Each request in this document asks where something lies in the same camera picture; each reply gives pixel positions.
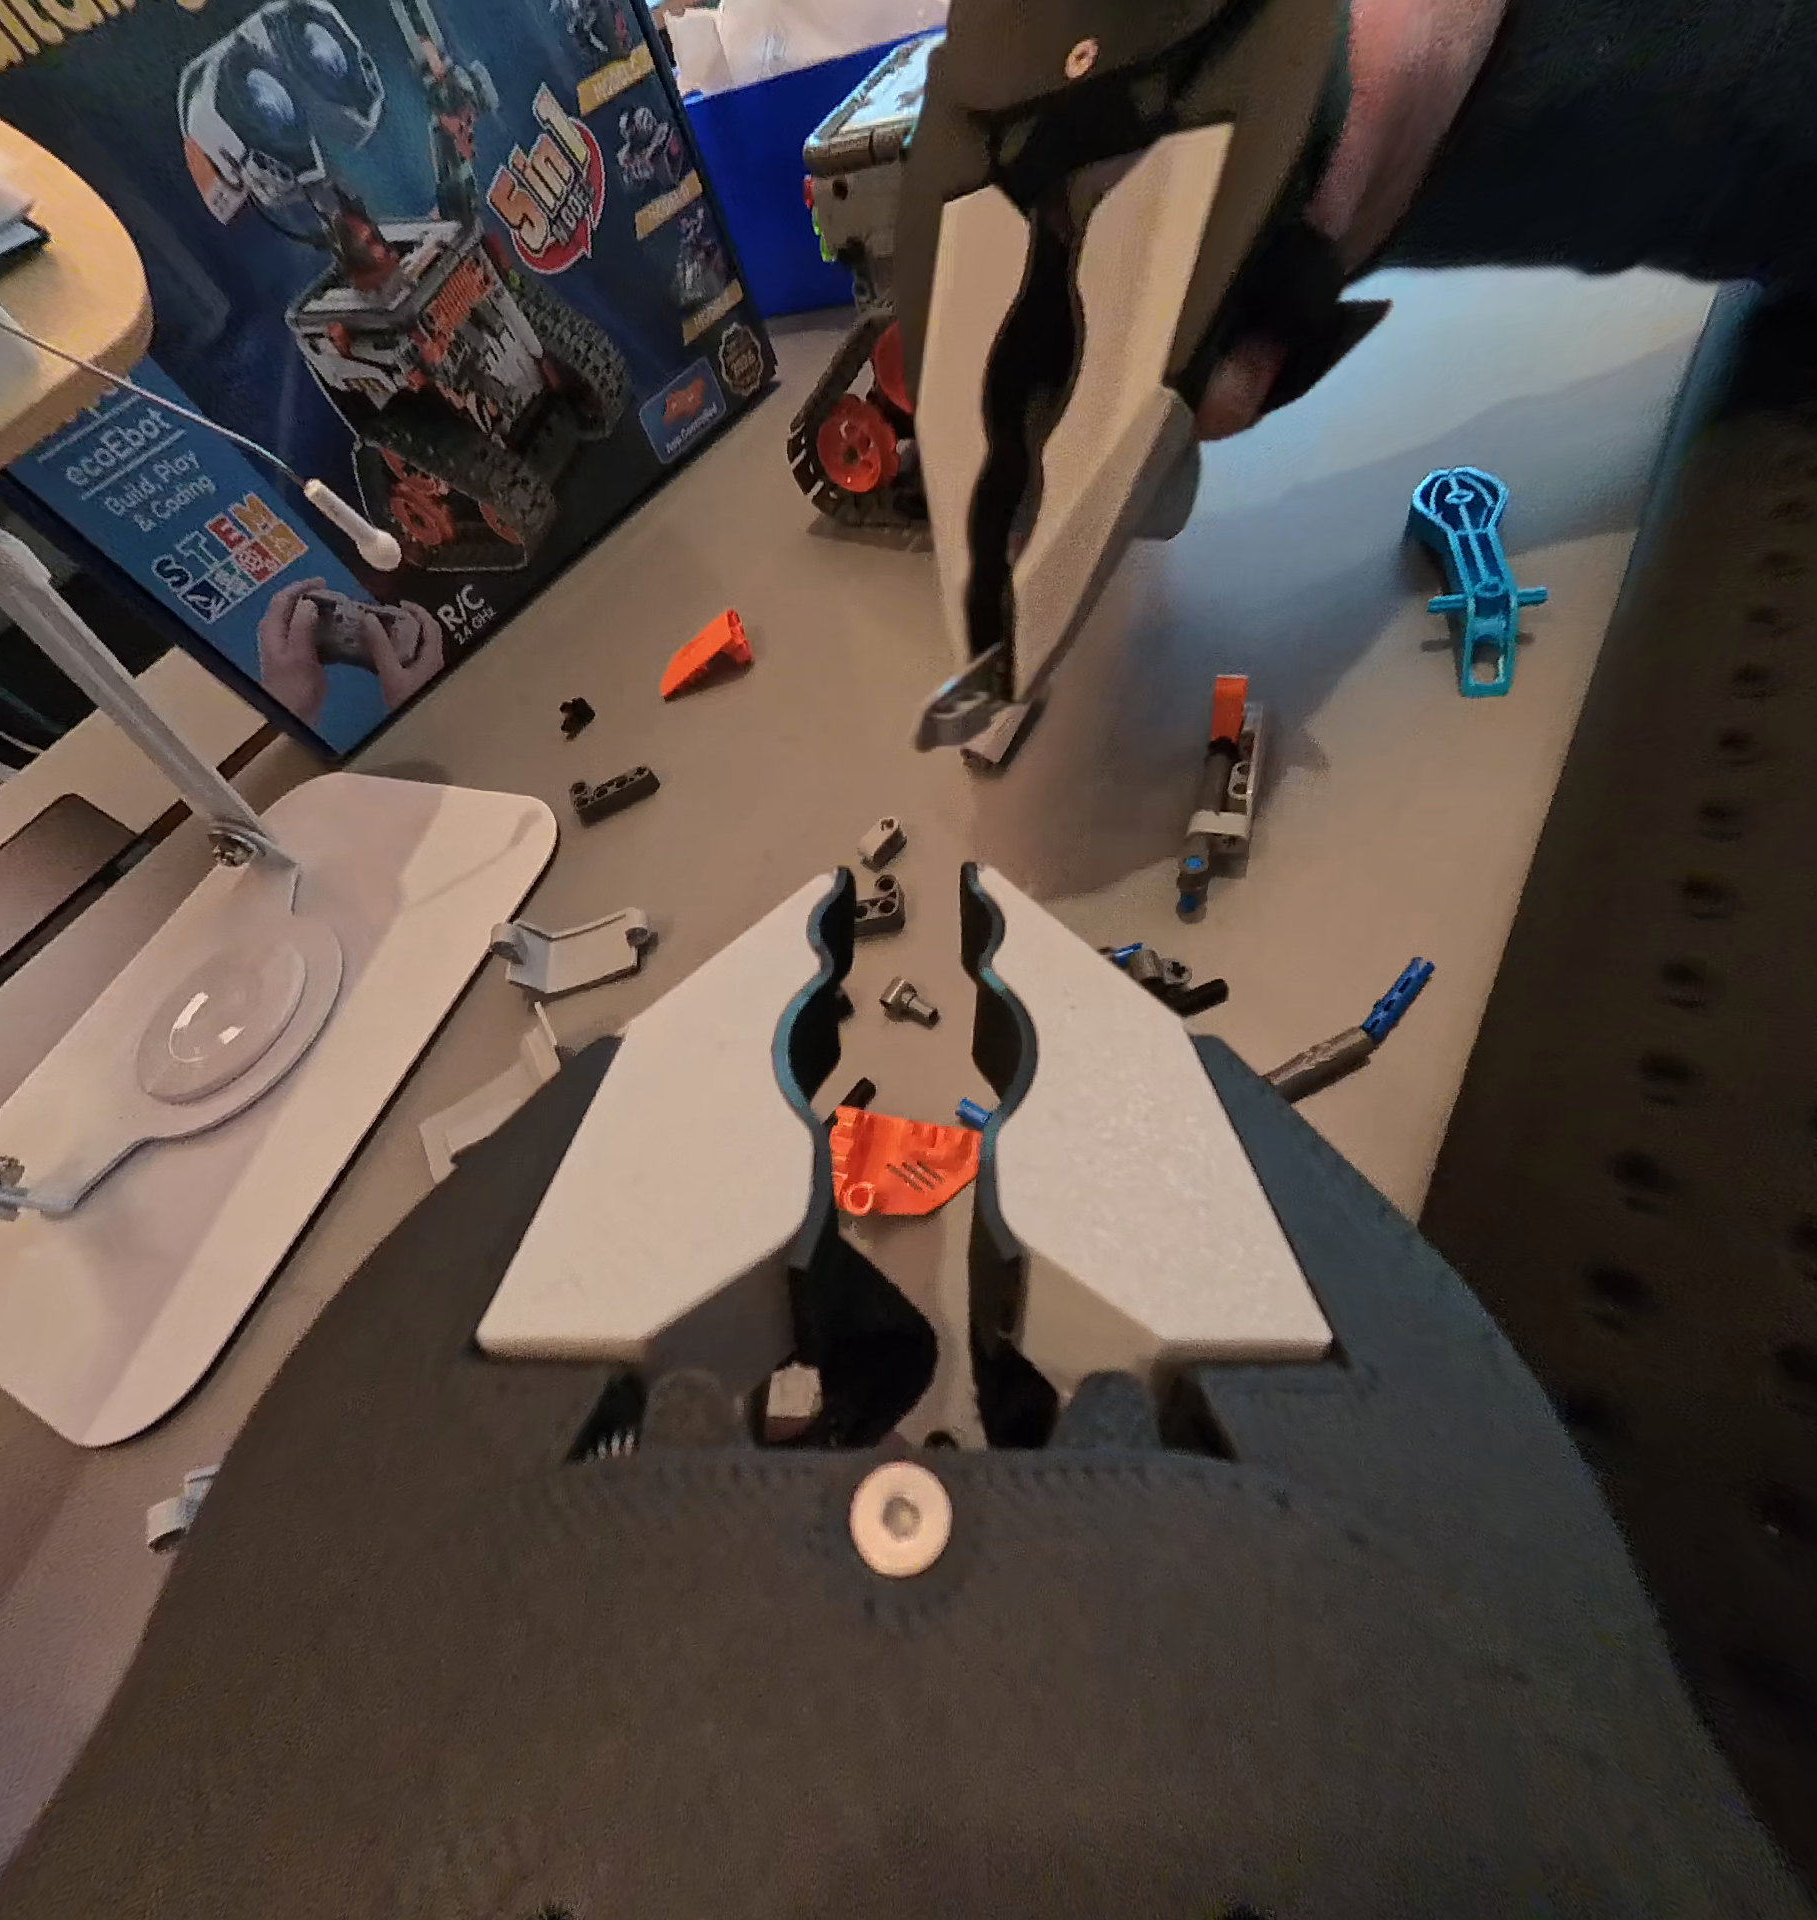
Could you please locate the light grey thin toy piece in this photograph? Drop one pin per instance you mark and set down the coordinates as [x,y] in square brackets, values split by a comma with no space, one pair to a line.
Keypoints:
[1005,737]

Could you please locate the cyan toy frame piece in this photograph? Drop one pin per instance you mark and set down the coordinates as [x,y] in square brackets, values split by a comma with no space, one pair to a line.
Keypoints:
[1485,630]

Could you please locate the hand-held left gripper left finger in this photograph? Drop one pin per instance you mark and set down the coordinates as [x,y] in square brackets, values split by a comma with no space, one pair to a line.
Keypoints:
[653,1201]

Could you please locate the dark grey angled beam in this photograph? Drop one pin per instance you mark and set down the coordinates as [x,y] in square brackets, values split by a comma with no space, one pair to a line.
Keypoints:
[880,904]

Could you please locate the light grey cross hole connector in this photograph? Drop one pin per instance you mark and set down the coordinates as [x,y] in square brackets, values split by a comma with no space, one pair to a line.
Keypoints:
[880,841]

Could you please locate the light grey boxy panel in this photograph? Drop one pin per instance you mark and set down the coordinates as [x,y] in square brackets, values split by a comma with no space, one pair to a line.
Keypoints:
[473,1120]

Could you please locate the orange curved panel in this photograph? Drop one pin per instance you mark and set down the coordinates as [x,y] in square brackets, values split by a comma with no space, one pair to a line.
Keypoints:
[705,654]

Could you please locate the person's right forearm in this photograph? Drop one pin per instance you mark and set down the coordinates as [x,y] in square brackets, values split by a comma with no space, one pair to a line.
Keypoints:
[1596,121]

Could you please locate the light grey curved panel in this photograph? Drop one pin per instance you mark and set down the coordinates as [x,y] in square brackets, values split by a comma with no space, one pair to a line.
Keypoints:
[179,1506]

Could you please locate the person's right hand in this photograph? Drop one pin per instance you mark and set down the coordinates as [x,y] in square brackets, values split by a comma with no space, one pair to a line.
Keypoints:
[1374,121]

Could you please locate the orange wedge panel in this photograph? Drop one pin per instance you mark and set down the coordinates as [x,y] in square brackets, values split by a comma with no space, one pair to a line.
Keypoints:
[893,1154]

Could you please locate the blue pin with grey sleeve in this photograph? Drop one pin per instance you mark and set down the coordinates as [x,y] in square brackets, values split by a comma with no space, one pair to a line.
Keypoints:
[1329,1058]

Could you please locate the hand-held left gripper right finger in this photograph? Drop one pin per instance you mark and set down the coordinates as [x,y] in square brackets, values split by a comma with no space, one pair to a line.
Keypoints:
[1148,1201]

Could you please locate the white book stand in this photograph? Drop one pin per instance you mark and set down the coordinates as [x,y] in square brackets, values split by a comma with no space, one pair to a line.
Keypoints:
[398,903]

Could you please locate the blue storage tub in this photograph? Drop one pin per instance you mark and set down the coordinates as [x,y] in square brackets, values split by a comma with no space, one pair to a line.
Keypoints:
[749,194]

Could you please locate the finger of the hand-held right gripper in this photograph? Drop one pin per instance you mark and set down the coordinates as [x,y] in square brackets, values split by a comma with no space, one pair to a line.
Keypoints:
[1130,329]
[954,393]

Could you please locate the white crumpled bag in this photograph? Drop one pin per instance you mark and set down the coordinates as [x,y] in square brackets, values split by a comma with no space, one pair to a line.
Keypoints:
[744,36]

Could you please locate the dark grey short beam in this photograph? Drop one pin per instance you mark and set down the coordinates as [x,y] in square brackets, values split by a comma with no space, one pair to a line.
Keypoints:
[614,794]

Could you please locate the blue toy kit box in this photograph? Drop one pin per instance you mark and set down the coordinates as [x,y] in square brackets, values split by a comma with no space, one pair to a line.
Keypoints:
[398,224]

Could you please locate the toy vehicle with orange wheel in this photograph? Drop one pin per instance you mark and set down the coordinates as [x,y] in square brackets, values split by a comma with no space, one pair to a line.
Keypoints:
[847,443]

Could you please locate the small dark grey pin connector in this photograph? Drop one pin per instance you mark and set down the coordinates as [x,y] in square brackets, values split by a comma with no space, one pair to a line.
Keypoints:
[908,999]
[951,704]

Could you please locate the light grey flat clip panel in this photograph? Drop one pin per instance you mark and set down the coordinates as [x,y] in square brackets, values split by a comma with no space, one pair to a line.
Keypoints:
[577,952]

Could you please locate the black dimpled foam pad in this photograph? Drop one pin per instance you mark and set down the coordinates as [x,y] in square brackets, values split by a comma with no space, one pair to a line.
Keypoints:
[1718,903]

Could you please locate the small black toy piece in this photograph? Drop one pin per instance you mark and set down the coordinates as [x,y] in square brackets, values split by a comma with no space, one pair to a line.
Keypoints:
[573,716]

